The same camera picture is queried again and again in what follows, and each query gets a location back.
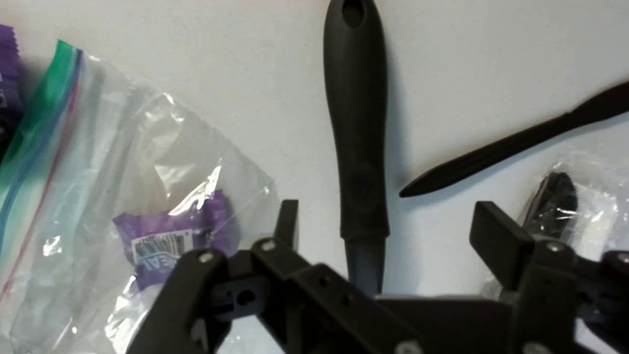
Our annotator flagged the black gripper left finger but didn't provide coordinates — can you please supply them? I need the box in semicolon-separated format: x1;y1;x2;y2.
271;199;301;252

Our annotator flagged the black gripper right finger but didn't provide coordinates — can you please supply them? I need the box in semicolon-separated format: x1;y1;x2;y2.
468;201;537;276

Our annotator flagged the purple candy inside bag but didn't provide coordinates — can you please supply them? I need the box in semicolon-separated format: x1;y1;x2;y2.
112;189;240;291

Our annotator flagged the clear zip bag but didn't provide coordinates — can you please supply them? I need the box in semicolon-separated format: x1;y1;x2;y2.
0;38;281;354

